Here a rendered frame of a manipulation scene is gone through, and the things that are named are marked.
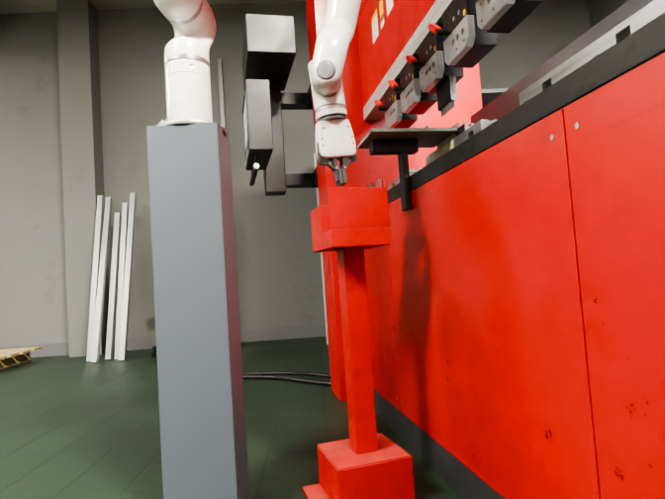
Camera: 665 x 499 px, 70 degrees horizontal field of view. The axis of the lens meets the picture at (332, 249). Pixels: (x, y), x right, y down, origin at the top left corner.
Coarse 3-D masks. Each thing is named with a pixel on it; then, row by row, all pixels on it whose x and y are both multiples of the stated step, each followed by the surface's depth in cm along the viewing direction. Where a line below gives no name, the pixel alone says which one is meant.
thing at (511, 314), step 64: (640, 64) 61; (576, 128) 72; (640, 128) 61; (448, 192) 118; (512, 192) 90; (576, 192) 73; (640, 192) 61; (384, 256) 175; (448, 256) 120; (512, 256) 92; (576, 256) 74; (640, 256) 62; (384, 320) 180; (448, 320) 122; (512, 320) 93; (576, 320) 75; (640, 320) 62; (384, 384) 184; (448, 384) 124; (512, 384) 94; (576, 384) 76; (640, 384) 63; (448, 448) 127; (512, 448) 95; (576, 448) 76; (640, 448) 64
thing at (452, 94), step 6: (450, 78) 145; (444, 84) 149; (450, 84) 145; (438, 90) 153; (444, 90) 149; (450, 90) 145; (438, 96) 154; (444, 96) 149; (450, 96) 145; (456, 96) 145; (438, 102) 154; (444, 102) 150; (450, 102) 148; (438, 108) 154; (444, 108) 152; (450, 108) 148; (444, 114) 152
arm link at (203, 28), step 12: (204, 0) 131; (204, 12) 132; (180, 24) 131; (192, 24) 132; (204, 24) 135; (180, 36) 135; (192, 36) 134; (204, 36) 135; (168, 48) 127; (180, 48) 126; (192, 48) 126; (204, 48) 129; (168, 60) 126; (204, 60) 129
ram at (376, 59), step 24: (384, 0) 193; (408, 0) 167; (432, 0) 147; (360, 24) 230; (384, 24) 195; (408, 24) 169; (360, 48) 233; (384, 48) 196; (360, 72) 235; (384, 72) 198
